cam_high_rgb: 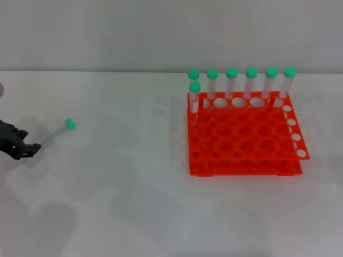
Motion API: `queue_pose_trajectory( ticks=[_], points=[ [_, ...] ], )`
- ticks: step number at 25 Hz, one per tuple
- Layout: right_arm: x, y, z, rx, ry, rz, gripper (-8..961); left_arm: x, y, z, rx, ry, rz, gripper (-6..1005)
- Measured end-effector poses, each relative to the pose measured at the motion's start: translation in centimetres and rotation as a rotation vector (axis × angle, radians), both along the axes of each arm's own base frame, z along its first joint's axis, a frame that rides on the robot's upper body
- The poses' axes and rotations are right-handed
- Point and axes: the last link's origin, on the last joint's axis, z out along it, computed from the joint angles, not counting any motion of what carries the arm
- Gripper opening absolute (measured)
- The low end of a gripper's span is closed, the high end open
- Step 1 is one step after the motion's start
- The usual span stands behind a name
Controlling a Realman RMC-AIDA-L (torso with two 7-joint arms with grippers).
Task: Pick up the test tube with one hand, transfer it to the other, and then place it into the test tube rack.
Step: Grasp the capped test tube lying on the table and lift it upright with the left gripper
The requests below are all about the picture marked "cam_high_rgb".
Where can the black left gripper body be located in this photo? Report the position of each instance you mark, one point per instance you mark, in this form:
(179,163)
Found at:
(6,143)

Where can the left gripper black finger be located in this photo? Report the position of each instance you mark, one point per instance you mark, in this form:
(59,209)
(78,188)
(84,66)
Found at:
(12,129)
(26,150)

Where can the green-capped clear test tube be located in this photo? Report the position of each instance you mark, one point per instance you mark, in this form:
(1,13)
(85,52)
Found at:
(251,72)
(271,72)
(70,123)
(193,74)
(212,73)
(195,86)
(290,72)
(231,72)

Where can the orange plastic test tube rack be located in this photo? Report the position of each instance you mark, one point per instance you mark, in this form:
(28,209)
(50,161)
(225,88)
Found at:
(241,150)

